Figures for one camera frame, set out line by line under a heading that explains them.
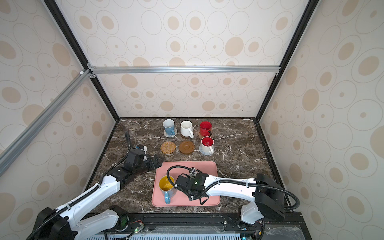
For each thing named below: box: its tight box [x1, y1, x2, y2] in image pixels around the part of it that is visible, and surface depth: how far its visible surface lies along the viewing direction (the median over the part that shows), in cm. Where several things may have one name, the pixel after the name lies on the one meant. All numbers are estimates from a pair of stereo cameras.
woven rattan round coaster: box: [160, 141, 176, 154], surface depth 105 cm
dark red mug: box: [199, 120, 212, 137], surface depth 108 cm
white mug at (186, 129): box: [180, 120, 194, 139], surface depth 106 cm
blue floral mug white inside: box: [162, 119, 176, 136], surface depth 105 cm
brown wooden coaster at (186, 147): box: [178, 140, 195, 154], surface depth 105 cm
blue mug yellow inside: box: [158, 175, 176, 205], surface depth 76 cm
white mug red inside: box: [201, 136, 215, 154], surface depth 99 cm
